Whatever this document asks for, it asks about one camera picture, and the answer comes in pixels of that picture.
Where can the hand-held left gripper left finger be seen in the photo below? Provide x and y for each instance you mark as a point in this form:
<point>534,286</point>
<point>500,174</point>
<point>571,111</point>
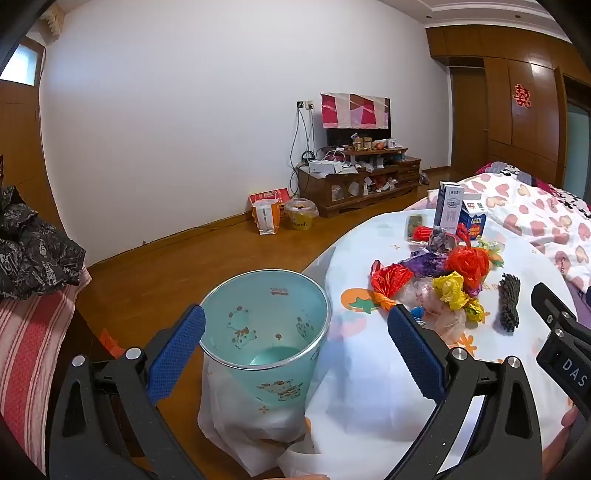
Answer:
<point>178,350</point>

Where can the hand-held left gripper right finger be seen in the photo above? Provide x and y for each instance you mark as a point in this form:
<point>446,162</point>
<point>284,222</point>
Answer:
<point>415,350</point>

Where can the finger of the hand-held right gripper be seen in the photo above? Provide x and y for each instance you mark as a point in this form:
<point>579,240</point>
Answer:
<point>547,307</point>

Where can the small blue wrapper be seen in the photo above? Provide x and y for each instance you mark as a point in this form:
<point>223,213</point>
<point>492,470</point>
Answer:
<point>418,314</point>

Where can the clear plastic bag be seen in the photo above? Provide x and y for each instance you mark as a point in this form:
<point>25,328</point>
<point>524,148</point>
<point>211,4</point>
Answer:
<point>443,323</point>

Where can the dark ribbed bundle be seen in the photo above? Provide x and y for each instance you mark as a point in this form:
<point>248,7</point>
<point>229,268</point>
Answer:
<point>508,304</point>

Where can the small yellow foil wrapper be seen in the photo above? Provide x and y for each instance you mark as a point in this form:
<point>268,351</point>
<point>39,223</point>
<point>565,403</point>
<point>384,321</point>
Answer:
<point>474,310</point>

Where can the clear orange candy wrapper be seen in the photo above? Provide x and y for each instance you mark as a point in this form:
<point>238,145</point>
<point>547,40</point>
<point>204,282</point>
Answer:
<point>494,253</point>

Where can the red foil wrapper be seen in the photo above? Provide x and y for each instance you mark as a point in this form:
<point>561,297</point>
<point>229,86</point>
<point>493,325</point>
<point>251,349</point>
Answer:
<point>390,279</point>

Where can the red orange plastic bag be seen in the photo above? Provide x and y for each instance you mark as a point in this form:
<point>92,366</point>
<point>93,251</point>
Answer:
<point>468,265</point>

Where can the purple foil wrapper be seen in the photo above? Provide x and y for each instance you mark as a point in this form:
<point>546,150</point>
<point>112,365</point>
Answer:
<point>429,263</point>

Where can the light blue cartoon bin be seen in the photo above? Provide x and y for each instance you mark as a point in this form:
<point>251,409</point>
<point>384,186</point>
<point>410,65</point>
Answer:
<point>263,295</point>

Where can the red ribbed wrapper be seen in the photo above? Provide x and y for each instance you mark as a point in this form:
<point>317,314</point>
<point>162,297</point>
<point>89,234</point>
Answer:
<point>422,233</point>

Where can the person's right hand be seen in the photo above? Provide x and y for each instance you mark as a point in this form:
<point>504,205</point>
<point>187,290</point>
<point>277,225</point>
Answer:
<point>569,419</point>

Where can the white fruit print tablecloth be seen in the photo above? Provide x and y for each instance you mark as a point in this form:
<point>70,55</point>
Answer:
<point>369,392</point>

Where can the orange floor scrap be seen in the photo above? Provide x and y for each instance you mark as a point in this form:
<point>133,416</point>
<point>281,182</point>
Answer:
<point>111,342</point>

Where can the heart print quilt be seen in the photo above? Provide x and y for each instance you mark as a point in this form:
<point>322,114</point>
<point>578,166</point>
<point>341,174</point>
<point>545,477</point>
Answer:
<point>531,212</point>

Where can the white plastic bag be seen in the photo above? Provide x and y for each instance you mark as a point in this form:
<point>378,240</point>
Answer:
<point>240,434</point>

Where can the small blue juice carton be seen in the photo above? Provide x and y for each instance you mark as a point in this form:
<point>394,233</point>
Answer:
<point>475,224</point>

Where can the green snack packet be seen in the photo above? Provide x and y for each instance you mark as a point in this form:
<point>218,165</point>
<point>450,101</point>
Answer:
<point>412,221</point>

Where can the tall white milk carton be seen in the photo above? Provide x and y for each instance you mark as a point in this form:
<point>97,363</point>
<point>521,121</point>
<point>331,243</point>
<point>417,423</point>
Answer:
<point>450,207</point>

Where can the red striped blanket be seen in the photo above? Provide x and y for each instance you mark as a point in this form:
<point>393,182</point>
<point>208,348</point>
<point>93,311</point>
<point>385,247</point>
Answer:
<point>27,346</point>

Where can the yellow bucket with clear lid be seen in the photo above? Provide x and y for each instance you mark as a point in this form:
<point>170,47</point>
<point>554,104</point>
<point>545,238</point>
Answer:
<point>301,217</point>

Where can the dark printed cloth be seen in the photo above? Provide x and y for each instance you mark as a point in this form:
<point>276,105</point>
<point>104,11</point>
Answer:
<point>32,249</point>

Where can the wooden television stand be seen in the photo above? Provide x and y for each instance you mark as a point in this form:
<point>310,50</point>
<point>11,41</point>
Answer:
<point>406,173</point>

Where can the orange cardboard box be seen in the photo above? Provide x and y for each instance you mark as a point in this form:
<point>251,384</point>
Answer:
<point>277,194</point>

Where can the wooden wardrobe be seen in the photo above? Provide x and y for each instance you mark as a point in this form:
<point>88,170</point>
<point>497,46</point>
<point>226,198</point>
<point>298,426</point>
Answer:
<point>498,115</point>

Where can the white flat box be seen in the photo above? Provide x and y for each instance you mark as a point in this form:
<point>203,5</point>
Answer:
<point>322,167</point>

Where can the white mug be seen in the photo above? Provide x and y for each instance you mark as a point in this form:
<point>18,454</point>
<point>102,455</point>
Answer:
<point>391,143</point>

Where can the red paper decoration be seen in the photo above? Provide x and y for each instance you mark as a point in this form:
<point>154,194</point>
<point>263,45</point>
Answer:
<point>521,96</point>

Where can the black television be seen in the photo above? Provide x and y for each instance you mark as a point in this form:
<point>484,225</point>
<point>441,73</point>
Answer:
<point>341,136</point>

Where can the pink patchwork television cover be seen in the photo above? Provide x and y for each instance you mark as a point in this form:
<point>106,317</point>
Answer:
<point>351,110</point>

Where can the transom window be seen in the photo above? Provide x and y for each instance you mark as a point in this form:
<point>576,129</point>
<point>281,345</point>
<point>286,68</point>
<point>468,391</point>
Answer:
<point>21,62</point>

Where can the cream curtain fringe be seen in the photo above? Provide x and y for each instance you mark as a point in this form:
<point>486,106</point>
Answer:
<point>53,16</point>

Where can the white wall socket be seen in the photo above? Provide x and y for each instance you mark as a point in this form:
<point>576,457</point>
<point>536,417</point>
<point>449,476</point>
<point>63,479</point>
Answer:
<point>304,105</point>

